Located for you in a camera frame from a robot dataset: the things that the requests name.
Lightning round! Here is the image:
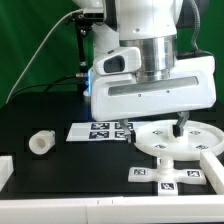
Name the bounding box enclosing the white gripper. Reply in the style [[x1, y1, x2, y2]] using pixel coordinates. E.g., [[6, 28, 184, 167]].
[[91, 56, 216, 143]]

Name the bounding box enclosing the white round table top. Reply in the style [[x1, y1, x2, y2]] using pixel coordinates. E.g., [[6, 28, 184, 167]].
[[135, 120, 224, 161]]

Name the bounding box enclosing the white cable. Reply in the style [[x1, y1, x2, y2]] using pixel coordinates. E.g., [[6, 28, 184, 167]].
[[5, 9, 84, 104]]

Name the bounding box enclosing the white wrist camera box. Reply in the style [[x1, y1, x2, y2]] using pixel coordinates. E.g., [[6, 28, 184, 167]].
[[93, 47, 141, 76]]

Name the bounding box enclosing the white U-shaped border frame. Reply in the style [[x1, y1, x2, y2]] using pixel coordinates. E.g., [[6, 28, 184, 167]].
[[0, 152, 224, 224]]

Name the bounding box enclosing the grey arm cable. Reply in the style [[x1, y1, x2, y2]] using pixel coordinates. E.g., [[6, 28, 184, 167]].
[[176, 0, 214, 58]]

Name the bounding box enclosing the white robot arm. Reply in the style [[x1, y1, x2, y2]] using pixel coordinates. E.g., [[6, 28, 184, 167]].
[[73, 0, 216, 137]]

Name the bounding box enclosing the white cross-shaped table base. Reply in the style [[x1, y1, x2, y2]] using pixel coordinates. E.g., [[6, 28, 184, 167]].
[[128, 156, 206, 196]]

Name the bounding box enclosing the white marker sheet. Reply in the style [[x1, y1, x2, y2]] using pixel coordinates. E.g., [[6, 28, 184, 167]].
[[66, 122, 126, 142]]

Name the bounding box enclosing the black camera stand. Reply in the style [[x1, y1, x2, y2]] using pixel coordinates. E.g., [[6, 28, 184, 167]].
[[65, 8, 104, 80]]

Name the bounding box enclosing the black cable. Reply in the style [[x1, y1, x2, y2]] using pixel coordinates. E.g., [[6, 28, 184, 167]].
[[6, 74, 90, 104]]

